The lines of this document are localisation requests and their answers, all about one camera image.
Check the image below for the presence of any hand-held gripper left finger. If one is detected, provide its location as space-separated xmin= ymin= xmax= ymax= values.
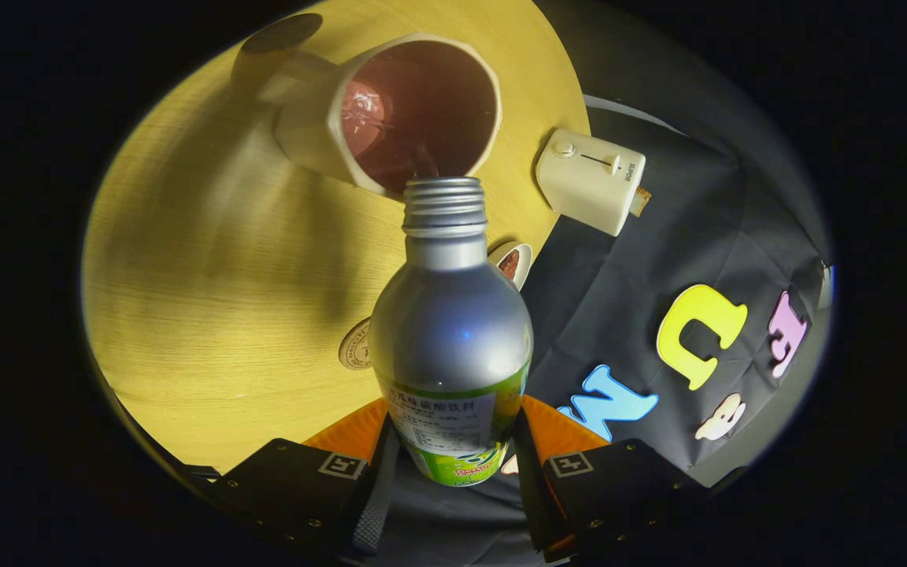
xmin=209 ymin=398 xmax=401 ymax=561

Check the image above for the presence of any silver juice bottle green label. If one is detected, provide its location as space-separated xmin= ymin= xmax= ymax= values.
xmin=369 ymin=176 xmax=535 ymax=487

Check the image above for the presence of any beige cup with wooden handle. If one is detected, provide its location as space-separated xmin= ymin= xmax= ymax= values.
xmin=231 ymin=13 xmax=503 ymax=198

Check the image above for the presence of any wooden table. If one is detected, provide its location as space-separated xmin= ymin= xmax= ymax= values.
xmin=82 ymin=0 xmax=592 ymax=473

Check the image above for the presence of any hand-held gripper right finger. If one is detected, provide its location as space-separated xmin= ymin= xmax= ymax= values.
xmin=513 ymin=394 xmax=710 ymax=564

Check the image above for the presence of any cream toaster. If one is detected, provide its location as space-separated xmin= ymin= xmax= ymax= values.
xmin=535 ymin=128 xmax=647 ymax=237

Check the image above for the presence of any small plate with food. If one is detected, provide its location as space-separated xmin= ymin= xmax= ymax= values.
xmin=489 ymin=242 xmax=535 ymax=292

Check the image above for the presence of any round brown coaster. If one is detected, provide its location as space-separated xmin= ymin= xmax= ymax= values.
xmin=338 ymin=317 xmax=376 ymax=371

